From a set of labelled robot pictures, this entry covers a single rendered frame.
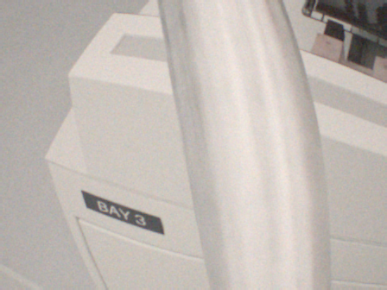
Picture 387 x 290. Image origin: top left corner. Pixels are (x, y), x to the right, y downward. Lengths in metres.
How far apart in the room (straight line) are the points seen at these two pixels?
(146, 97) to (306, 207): 0.29
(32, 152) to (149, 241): 1.15
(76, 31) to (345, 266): 1.59
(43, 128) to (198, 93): 1.60
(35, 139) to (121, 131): 1.28
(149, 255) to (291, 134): 0.48
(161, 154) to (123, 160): 0.05
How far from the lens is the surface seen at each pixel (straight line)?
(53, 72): 2.31
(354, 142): 0.79
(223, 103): 0.58
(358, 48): 1.04
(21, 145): 2.17
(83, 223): 1.06
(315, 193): 0.59
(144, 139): 0.89
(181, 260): 1.02
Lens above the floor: 1.55
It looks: 48 degrees down
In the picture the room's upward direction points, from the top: 8 degrees counter-clockwise
